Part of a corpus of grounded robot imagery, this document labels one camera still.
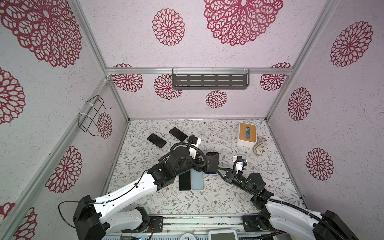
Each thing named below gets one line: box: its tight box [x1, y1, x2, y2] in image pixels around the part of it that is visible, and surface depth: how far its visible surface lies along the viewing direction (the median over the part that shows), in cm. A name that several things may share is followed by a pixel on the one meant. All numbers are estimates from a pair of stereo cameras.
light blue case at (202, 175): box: [196, 171, 219, 179], surface depth 75 cm
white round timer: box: [179, 232, 197, 240], surface depth 69 cm
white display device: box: [207, 229, 239, 240], surface depth 69 cm
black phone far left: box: [147, 133, 167, 148], surface depth 111 cm
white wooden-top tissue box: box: [237, 122, 257, 147], surface depth 106 cm
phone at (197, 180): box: [190, 169, 204, 191], surface depth 89 cm
